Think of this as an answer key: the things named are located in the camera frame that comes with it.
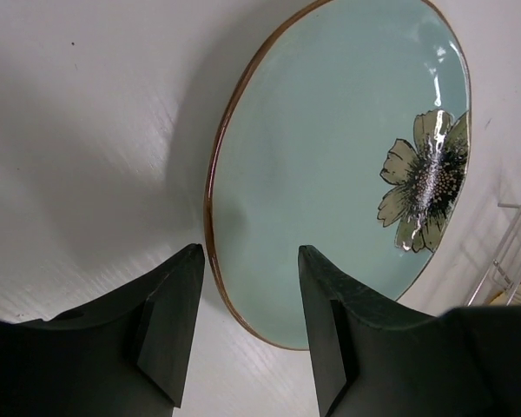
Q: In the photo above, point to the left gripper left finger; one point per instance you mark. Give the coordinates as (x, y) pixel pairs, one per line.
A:
(131, 347)

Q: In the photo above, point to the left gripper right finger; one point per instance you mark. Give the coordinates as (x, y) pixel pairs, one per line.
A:
(370, 355)

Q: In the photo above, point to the teal flower plate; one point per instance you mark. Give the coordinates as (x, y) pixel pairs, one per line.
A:
(349, 130)

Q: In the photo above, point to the beige bird painted plate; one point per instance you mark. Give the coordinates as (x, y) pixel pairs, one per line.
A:
(514, 295)

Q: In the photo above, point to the silver wire dish rack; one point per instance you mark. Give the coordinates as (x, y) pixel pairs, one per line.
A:
(504, 269)

